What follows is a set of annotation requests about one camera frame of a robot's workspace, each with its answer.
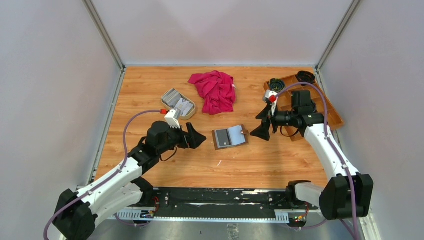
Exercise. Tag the stack of credit cards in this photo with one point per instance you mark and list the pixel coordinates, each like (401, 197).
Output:
(177, 101)

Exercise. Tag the brown leather card holder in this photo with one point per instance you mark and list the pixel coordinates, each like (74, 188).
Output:
(238, 136)

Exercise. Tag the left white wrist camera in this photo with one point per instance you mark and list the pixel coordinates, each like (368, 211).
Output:
(172, 117)

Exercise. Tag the black credit card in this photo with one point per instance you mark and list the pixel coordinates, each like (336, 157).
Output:
(222, 138)

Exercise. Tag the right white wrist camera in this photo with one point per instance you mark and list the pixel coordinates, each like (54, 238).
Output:
(270, 98)

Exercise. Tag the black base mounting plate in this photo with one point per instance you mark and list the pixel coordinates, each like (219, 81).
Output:
(235, 204)

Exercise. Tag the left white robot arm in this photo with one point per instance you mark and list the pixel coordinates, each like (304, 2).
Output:
(79, 213)

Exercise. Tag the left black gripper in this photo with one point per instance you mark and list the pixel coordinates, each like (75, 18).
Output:
(191, 139)

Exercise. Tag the crumpled pink cloth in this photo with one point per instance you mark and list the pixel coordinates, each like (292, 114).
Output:
(217, 90)

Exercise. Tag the brown wooden compartment tray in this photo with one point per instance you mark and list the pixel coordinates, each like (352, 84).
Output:
(318, 106)

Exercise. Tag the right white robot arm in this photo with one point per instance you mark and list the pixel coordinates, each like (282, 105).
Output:
(335, 164)

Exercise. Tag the aluminium frame rail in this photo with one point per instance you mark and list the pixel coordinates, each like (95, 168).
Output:
(335, 201)

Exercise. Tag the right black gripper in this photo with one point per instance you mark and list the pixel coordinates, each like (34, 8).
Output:
(262, 131)

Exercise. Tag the beige card tray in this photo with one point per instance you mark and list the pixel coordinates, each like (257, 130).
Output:
(178, 104)

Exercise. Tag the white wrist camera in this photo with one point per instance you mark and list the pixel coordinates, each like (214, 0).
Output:
(172, 117)
(270, 98)

